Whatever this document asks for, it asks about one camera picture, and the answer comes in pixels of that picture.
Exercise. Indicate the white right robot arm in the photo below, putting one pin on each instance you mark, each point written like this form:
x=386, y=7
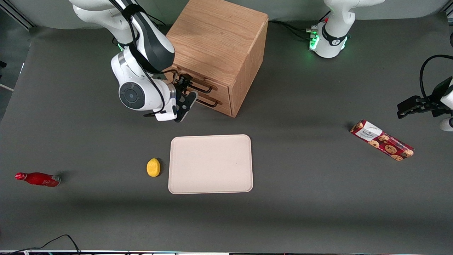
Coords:
x=141, y=97

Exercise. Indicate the beige plastic tray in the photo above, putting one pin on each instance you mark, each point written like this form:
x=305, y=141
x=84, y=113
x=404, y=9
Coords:
x=210, y=164

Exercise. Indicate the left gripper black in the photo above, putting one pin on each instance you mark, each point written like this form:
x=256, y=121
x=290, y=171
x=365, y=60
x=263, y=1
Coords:
x=434, y=102

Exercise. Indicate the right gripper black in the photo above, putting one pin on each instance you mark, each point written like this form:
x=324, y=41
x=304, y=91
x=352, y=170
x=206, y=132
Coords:
x=179, y=87

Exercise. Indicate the yellow lemon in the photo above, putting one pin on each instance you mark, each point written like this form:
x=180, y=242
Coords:
x=153, y=168

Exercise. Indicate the red cookie box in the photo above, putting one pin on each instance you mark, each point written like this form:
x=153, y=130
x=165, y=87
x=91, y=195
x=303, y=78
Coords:
x=382, y=140

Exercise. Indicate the aluminium frame rail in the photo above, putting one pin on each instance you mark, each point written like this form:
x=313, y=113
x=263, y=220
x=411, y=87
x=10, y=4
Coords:
x=449, y=12
x=17, y=17

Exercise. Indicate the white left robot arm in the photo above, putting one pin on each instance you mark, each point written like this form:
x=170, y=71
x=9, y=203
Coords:
x=332, y=39

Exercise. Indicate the red bottle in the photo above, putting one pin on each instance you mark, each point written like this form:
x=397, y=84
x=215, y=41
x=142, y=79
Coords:
x=39, y=179

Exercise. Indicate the wooden drawer cabinet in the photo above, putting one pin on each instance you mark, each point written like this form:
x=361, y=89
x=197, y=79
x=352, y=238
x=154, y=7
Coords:
x=219, y=35

